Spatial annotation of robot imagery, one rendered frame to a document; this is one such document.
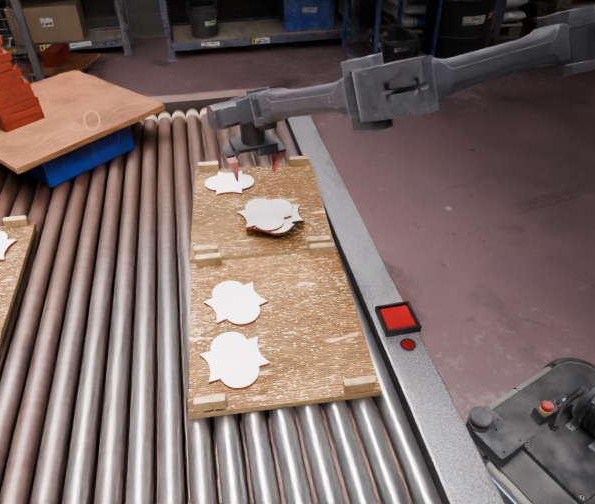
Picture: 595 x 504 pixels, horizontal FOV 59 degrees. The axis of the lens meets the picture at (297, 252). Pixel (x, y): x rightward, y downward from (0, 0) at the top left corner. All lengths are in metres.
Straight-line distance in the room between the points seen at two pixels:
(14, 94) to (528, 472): 1.86
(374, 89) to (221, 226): 0.67
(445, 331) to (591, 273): 0.88
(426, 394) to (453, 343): 1.35
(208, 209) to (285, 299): 0.40
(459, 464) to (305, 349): 0.34
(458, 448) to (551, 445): 0.91
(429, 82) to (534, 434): 1.33
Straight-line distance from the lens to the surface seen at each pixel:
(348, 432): 0.97
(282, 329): 1.08
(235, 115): 1.17
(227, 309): 1.12
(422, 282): 2.61
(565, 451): 1.88
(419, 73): 0.77
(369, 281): 1.22
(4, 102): 1.76
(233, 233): 1.33
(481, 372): 2.31
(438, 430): 1.00
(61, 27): 5.61
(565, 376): 2.09
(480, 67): 0.85
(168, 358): 1.09
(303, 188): 1.49
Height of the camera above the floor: 1.74
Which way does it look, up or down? 40 degrees down
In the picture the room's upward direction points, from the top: 1 degrees counter-clockwise
